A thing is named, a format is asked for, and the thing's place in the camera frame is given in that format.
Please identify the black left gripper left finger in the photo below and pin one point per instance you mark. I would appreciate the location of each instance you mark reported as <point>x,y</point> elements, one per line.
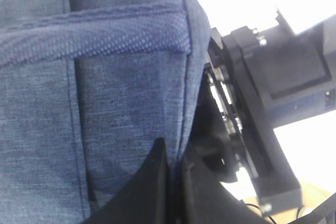
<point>145,198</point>

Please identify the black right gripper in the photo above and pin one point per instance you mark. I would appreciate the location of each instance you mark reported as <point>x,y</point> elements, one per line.
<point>264,80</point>

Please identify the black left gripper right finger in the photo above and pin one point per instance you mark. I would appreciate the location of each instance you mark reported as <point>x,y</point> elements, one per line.
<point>204,199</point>

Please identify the dark blue lunch bag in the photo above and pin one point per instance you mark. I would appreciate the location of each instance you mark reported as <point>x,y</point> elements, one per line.
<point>87,87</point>

